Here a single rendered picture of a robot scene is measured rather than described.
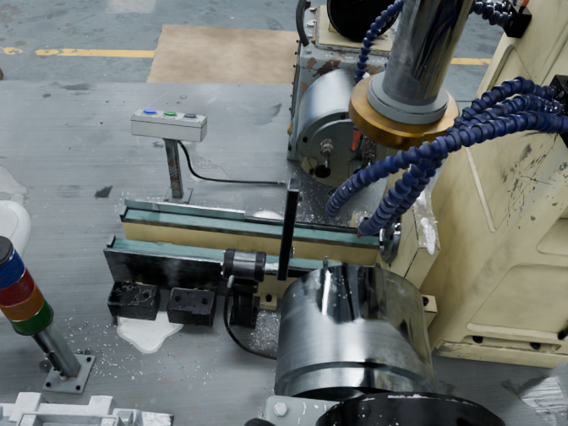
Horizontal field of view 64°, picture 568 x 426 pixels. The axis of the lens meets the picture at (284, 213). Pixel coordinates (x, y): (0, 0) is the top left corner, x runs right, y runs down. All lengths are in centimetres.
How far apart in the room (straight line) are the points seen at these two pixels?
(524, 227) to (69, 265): 99
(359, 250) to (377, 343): 47
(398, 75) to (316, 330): 40
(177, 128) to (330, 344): 67
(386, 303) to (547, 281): 33
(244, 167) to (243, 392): 68
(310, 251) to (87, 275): 54
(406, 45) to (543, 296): 53
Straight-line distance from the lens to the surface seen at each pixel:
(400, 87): 73
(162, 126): 114
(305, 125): 108
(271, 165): 142
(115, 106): 169
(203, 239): 113
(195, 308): 103
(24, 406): 77
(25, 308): 81
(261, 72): 312
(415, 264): 86
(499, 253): 83
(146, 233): 116
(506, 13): 88
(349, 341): 67
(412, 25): 69
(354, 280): 72
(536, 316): 104
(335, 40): 129
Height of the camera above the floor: 175
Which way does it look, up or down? 48 degrees down
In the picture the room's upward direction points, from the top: 7 degrees clockwise
